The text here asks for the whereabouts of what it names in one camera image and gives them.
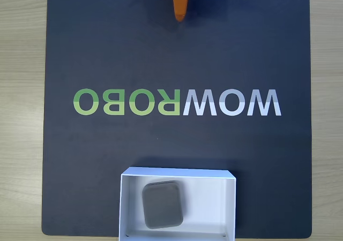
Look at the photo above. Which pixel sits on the dark mat with WOWROBO print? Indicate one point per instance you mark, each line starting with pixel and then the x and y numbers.
pixel 241 158

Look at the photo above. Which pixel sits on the grey square usb charger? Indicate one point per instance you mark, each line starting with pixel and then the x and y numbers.
pixel 162 204

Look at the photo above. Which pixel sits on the white cardboard box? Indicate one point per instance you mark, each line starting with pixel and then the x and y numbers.
pixel 209 203

